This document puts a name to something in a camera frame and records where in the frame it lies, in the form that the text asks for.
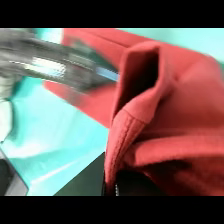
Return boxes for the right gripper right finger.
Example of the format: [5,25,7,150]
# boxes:
[116,170,158,197]

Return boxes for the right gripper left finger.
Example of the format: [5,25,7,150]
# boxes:
[54,152,106,197]

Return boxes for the red shirt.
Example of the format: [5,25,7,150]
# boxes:
[43,28,224,197]

